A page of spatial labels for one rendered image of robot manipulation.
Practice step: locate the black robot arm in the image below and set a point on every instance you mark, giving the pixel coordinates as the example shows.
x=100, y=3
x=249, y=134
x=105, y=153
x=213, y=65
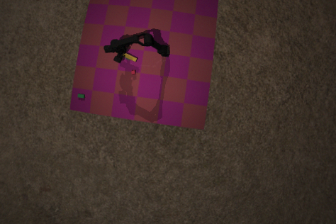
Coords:
x=117, y=45

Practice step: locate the yellow bar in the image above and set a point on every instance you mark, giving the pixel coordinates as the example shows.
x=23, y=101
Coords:
x=129, y=57

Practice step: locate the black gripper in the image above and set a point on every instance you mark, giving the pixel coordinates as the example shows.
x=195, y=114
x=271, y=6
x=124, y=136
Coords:
x=120, y=56

